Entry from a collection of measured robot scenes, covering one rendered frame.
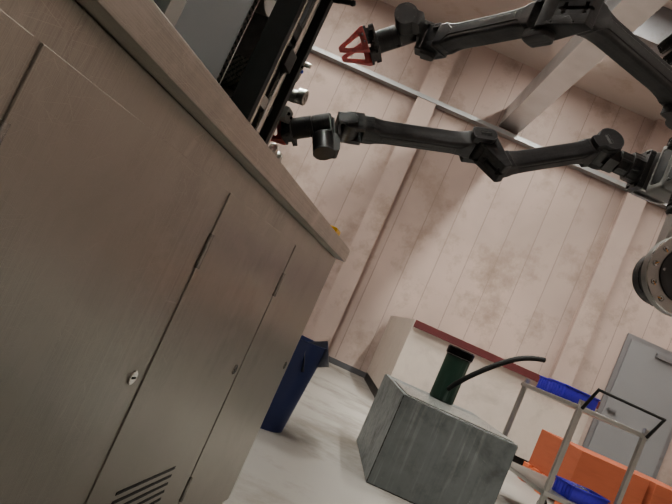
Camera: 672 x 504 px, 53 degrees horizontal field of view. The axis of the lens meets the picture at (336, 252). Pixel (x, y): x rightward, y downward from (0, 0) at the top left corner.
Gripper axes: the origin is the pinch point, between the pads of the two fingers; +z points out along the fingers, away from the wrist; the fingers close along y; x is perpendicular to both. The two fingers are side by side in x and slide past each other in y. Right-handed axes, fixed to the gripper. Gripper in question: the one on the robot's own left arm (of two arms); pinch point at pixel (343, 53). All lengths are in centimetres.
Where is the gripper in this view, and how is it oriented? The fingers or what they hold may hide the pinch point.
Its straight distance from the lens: 180.9
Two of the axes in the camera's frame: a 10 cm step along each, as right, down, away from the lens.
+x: -2.7, -9.5, 1.8
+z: -9.5, 2.9, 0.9
